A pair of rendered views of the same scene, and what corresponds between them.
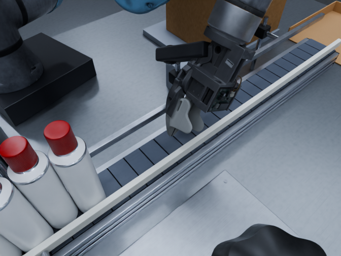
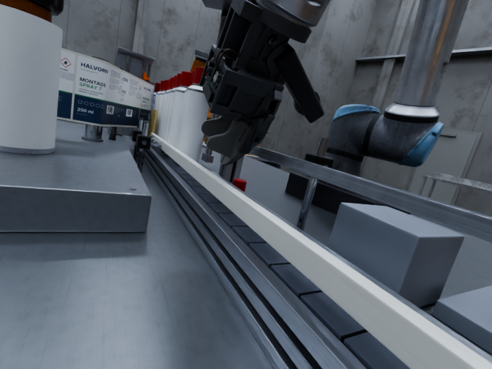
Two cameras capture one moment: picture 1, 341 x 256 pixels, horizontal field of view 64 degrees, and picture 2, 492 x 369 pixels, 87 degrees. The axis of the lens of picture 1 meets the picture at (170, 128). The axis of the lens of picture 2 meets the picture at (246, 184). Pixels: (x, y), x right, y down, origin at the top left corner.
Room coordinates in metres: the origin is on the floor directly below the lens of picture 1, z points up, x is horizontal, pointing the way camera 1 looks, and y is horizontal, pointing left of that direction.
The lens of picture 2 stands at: (0.45, -0.39, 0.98)
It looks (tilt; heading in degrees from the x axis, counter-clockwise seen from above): 11 degrees down; 99
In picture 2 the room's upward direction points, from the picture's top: 13 degrees clockwise
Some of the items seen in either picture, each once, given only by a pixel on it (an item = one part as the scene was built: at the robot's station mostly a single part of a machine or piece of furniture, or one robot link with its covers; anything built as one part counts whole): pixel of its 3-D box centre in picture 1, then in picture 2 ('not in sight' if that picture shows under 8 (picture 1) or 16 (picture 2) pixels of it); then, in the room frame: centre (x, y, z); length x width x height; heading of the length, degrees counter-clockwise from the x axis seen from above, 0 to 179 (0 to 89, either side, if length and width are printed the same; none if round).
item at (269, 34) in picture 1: (265, 48); not in sight; (0.65, -0.26, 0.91); 0.07 x 0.03 x 0.17; 40
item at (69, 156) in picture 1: (77, 171); (194, 118); (0.22, 0.14, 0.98); 0.05 x 0.05 x 0.20
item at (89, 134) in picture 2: not in sight; (96, 100); (-0.04, 0.16, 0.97); 0.05 x 0.05 x 0.19
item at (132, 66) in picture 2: not in sight; (132, 97); (-0.15, 0.44, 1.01); 0.14 x 0.13 x 0.26; 130
